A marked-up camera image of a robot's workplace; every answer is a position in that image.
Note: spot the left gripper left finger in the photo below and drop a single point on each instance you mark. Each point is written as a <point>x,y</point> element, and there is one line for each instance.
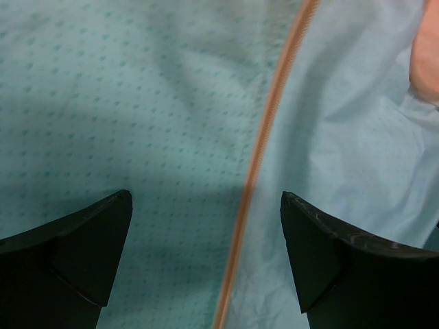
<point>60,274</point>

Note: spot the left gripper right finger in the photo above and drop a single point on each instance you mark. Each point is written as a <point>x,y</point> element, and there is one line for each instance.
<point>348,278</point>

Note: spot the orange and teal jacket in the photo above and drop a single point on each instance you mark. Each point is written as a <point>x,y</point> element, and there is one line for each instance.
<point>166,98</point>

